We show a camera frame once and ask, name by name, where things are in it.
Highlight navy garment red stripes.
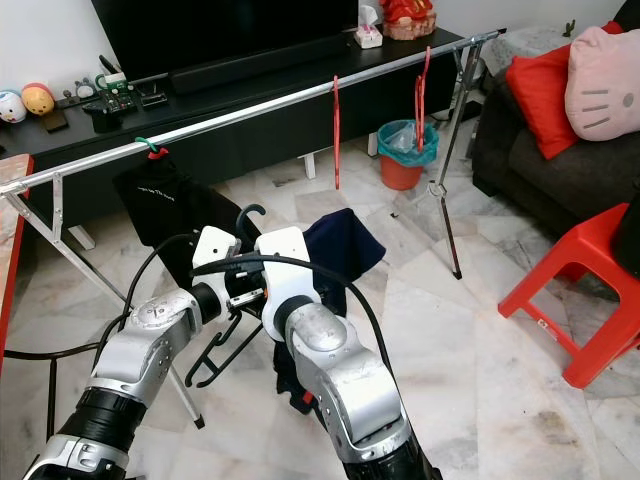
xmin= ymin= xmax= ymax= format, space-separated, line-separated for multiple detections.
xmin=272 ymin=207 xmax=386 ymax=416

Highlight green-hooked red hanger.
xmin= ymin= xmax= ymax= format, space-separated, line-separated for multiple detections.
xmin=135 ymin=135 xmax=169 ymax=159

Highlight red plastic hanger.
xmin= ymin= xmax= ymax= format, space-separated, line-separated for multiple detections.
xmin=330 ymin=75 xmax=346 ymax=191
xmin=412 ymin=45 xmax=433 ymax=156

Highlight black TV console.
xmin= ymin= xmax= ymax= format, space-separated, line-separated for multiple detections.
xmin=0 ymin=28 xmax=466 ymax=226

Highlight orange bin green liner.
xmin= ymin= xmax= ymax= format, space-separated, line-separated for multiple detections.
xmin=377 ymin=118 xmax=439 ymax=191

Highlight silver metal clothes rack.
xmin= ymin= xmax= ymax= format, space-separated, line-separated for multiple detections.
xmin=0 ymin=28 xmax=506 ymax=431

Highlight black digital clock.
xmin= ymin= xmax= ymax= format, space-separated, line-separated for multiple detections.
xmin=138 ymin=88 xmax=171 ymax=109

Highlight black angular gadget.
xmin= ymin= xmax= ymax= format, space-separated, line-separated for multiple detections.
xmin=85 ymin=105 xmax=126 ymax=133

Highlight black soundbar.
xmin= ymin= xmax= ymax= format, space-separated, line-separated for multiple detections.
xmin=170 ymin=35 xmax=351 ymax=96

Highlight green circuit board device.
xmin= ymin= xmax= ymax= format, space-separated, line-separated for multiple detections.
xmin=95 ymin=72 xmax=139 ymax=113

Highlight black flat-screen television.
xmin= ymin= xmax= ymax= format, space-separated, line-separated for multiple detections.
xmin=90 ymin=0 xmax=361 ymax=83

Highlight white tissue box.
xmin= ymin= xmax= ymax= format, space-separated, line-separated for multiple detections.
xmin=353 ymin=5 xmax=383 ymax=49

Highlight yellow round plush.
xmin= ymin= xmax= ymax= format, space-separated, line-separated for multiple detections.
xmin=20 ymin=83 xmax=56 ymax=118

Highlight white round plush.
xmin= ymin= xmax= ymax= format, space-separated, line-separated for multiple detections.
xmin=0 ymin=90 xmax=28 ymax=124

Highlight dark brown sofa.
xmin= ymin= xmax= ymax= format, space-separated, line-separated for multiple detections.
xmin=473 ymin=55 xmax=640 ymax=281

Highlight red laughing Buddha statue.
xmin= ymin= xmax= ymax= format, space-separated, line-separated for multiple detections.
xmin=378 ymin=0 xmax=438 ymax=41

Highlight red plastic stool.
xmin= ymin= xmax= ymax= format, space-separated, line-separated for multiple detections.
xmin=497 ymin=203 xmax=640 ymax=389

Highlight red cushion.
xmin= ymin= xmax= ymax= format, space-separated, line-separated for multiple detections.
xmin=505 ymin=45 xmax=626 ymax=161

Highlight grey lace-covered side table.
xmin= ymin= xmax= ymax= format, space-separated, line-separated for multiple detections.
xmin=482 ymin=25 xmax=576 ymax=76

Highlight pink Hello Kitty pillow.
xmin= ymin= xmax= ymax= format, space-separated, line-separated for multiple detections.
xmin=565 ymin=25 xmax=640 ymax=143

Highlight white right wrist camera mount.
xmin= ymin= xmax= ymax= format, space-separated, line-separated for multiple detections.
xmin=255 ymin=226 xmax=311 ymax=336

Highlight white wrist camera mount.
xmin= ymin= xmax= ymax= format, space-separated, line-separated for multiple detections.
xmin=255 ymin=226 xmax=311 ymax=336
xmin=192 ymin=226 xmax=241 ymax=319

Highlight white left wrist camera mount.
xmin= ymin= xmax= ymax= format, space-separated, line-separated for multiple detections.
xmin=192 ymin=226 xmax=241 ymax=319

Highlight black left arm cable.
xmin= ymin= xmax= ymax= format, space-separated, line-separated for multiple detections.
xmin=115 ymin=232 xmax=206 ymax=331

